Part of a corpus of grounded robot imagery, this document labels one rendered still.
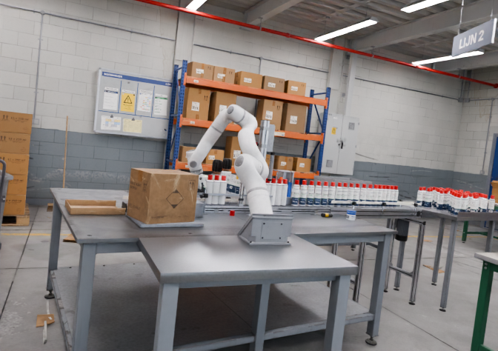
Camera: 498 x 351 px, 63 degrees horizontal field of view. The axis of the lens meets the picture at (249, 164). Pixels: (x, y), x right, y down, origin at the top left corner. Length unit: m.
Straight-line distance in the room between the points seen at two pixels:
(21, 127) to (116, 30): 2.50
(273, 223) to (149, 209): 0.65
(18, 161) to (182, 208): 3.62
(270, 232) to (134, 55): 5.56
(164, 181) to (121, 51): 5.17
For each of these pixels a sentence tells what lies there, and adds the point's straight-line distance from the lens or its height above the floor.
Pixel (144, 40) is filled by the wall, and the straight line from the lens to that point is 7.31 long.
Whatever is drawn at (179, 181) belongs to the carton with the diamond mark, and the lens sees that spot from 2.24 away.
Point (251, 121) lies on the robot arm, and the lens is 2.54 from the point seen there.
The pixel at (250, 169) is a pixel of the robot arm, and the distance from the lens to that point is 2.21.
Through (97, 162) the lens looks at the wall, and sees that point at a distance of 7.11.
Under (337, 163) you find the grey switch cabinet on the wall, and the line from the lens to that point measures 8.38.
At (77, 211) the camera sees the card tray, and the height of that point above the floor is 0.85.
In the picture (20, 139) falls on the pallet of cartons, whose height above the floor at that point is 1.07.
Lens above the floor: 1.33
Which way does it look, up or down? 3 degrees down
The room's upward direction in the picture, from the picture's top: 6 degrees clockwise
